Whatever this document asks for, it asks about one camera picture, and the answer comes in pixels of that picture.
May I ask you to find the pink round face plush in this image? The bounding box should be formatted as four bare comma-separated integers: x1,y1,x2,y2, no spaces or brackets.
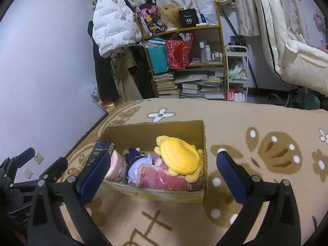
104,150,128,182

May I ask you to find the stack of magazines and papers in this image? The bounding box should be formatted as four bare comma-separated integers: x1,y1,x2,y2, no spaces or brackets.
174,68,226,100

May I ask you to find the blonde wig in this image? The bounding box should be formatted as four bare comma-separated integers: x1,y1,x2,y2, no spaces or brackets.
157,4,181,29

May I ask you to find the wooden bookshelf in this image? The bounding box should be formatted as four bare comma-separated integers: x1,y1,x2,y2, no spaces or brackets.
137,0,229,100

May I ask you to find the green bag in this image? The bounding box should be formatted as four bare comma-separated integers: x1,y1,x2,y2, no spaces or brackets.
292,87,321,111

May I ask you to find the white trolley cart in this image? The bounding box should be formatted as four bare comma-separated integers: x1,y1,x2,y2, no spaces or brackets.
225,45,250,103

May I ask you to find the stack of books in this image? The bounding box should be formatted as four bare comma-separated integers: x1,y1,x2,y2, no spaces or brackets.
153,71,180,98

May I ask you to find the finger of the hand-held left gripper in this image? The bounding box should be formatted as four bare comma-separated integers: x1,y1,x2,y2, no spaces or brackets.
11,157,68,193
5,147,36,171

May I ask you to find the black coat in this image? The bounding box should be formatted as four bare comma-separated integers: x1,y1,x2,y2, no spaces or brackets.
88,20,121,103

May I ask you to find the pink plush toy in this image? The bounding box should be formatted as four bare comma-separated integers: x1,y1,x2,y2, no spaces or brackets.
152,152,170,170

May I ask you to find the purple-haired plush doll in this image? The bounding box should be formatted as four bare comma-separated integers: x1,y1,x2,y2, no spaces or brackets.
124,147,156,185

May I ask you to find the beige coat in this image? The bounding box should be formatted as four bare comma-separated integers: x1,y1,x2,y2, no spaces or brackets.
111,50,144,102

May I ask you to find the printed cardboard box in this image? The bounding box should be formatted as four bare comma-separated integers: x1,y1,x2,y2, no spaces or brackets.
101,120,208,204

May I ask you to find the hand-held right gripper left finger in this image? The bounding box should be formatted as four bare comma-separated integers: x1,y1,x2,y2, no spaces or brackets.
27,152,112,246

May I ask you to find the yellow plush turtle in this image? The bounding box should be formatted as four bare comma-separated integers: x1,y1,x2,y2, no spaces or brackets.
154,135,206,184

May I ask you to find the small black box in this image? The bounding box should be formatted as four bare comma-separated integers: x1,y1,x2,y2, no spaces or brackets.
88,140,115,167

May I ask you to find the black box with white print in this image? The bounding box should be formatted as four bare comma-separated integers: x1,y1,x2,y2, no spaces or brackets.
179,9,199,27

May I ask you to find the clear plastic bag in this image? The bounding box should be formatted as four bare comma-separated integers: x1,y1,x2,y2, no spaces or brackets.
195,0,219,26

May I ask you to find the white puffer jacket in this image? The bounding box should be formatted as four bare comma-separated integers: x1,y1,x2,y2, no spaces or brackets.
92,0,142,58

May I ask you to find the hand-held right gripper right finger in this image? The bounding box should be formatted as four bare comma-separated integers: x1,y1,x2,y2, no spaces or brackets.
216,151,302,246

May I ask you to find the row of small white bottles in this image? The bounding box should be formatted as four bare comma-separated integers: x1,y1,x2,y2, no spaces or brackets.
199,41,224,63

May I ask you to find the black and pink printed bag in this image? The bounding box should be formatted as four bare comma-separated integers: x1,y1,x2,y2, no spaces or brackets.
136,0,165,36

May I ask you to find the cream quilt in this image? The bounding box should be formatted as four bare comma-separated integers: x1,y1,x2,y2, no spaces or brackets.
252,0,328,96

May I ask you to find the red patterned bag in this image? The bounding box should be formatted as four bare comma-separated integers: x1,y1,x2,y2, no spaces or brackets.
165,32,194,70

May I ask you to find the teal bag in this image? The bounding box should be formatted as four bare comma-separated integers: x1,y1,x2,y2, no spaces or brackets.
145,37,170,74

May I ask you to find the bag of small trinkets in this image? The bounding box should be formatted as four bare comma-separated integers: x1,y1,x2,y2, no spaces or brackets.
87,84,121,112

